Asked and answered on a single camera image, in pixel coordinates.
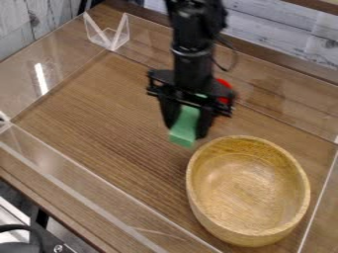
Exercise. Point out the brown wooden bowl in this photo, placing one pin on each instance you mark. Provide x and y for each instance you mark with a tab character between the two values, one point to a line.
247	190

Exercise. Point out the red felt ball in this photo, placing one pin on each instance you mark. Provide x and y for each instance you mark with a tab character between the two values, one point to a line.
226	96

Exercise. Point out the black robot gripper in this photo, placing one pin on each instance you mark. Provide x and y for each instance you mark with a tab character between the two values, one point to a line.
199	98

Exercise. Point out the green rectangular block stick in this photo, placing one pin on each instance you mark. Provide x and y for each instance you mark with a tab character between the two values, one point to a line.
182	132

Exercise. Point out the black metal table leg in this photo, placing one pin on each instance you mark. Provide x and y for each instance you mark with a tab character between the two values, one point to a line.
41	218

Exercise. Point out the clear acrylic tray wall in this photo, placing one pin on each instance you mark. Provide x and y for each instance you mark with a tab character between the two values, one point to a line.
106	216

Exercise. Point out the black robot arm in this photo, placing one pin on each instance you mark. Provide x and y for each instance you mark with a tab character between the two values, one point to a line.
188	84

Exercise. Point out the clear acrylic corner bracket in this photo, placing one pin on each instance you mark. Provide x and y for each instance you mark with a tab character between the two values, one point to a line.
108	38

